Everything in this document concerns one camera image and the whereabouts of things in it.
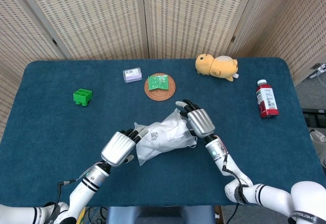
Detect round woven rattan coaster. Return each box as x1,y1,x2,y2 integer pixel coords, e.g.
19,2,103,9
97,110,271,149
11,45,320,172
144,73,177,102

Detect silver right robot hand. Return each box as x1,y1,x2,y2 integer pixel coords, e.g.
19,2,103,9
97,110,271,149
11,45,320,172
175,99,216,138

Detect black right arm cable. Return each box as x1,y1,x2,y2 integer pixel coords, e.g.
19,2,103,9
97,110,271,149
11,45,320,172
222,155,252,224

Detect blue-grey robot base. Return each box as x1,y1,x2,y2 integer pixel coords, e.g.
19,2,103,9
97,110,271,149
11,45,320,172
105,205,216,224

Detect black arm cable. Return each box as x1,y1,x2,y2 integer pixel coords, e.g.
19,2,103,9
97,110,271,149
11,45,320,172
222,155,252,224
42,180,77,224

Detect red drink bottle white cap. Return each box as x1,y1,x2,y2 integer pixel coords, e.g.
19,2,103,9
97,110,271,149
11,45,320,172
255,79,280,119

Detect black floor cables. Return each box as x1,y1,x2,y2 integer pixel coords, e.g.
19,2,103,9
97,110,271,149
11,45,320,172
85,206,109,224

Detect white power strip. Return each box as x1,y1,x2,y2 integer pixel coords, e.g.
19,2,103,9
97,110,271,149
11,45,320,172
310,63,326,78

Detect black floor pedal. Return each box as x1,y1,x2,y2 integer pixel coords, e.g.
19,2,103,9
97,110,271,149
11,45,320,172
302,108,326,128

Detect green snack packet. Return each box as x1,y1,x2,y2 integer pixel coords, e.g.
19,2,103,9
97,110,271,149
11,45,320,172
148,74,169,91

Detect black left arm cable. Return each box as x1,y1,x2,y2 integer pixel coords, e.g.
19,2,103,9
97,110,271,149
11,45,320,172
42,180,77,224

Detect yellow plush toy animal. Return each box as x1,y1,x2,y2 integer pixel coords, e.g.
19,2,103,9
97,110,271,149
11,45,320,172
195,53,240,82

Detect green toy building block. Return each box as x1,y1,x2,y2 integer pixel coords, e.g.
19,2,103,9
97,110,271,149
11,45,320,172
73,88,93,107

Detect blue table cover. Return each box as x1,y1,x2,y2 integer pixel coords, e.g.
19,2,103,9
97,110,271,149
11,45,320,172
0,57,326,208

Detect clear plastic zip bag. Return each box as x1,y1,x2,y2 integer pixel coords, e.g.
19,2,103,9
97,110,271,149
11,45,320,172
133,108,198,167

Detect clear box with purple contents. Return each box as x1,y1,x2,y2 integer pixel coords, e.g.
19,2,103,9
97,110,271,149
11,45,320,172
122,67,143,83

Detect yellow floor strip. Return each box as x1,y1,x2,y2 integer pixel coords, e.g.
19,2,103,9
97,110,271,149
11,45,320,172
77,207,87,224

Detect woven folding screen panel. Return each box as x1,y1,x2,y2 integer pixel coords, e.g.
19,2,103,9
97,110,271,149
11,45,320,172
11,0,150,61
0,0,73,143
226,0,326,86
141,0,258,60

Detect white clothes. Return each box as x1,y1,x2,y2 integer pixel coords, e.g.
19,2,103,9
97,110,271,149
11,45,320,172
139,118,191,156

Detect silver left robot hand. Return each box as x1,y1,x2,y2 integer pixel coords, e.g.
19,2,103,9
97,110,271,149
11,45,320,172
100,128,150,167

